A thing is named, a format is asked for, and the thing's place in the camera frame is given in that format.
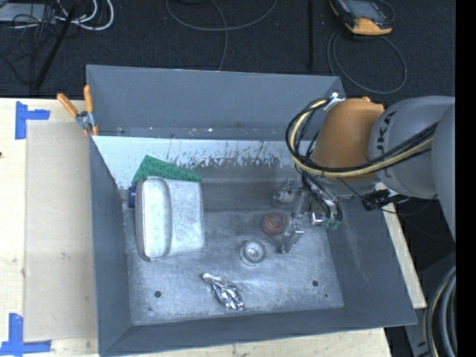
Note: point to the crumpled silver foil packet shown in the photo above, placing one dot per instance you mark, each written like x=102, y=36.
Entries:
x=225, y=292

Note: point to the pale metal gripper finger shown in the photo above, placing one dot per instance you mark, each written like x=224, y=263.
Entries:
x=286, y=195
x=291, y=236

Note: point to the black cylinder on white bracket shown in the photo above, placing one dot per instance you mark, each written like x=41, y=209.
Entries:
x=379, y=200

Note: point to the dark green flat block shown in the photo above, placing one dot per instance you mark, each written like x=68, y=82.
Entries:
x=160, y=169

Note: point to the clear glass cup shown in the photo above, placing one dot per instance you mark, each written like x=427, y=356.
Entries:
x=253, y=252

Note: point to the small blue thing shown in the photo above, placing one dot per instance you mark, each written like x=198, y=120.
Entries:
x=132, y=197

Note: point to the white plastic tub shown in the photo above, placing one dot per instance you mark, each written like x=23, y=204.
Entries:
x=175, y=218

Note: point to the grey metal bin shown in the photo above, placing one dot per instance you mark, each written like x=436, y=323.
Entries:
x=208, y=99

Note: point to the red toy apple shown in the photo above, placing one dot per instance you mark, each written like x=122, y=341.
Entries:
x=274, y=224

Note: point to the pale wood flat board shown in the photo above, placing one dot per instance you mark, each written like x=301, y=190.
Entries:
x=59, y=233

